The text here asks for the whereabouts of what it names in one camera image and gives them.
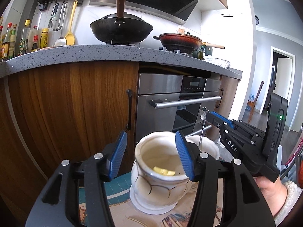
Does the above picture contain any silver slotted spoon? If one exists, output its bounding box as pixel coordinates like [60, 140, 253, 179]
[199, 107, 209, 150]

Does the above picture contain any person right hand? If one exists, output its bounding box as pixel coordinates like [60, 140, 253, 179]
[254, 176, 288, 216]

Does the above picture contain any white ceramic utensil holder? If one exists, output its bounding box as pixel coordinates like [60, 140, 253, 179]
[129, 131, 221, 216]

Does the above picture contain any wooden chair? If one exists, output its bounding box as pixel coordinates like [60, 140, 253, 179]
[247, 81, 265, 123]

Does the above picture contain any horse print table mat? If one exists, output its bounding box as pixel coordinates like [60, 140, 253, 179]
[77, 146, 235, 227]

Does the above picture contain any stainless steel oven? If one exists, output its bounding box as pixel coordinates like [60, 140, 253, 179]
[136, 73, 221, 142]

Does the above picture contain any red brown pan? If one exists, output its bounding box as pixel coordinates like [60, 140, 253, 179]
[152, 33, 225, 54]

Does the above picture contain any yellow mustard bottle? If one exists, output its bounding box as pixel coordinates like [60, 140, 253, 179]
[40, 28, 49, 49]

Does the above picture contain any clear oil bottle yellow cap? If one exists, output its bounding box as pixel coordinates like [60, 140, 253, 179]
[19, 19, 31, 55]

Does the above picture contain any sauce bottle red cap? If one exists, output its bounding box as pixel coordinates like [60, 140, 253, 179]
[2, 22, 12, 61]

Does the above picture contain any black wok wooden handle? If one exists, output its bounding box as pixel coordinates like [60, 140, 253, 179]
[90, 0, 153, 44]

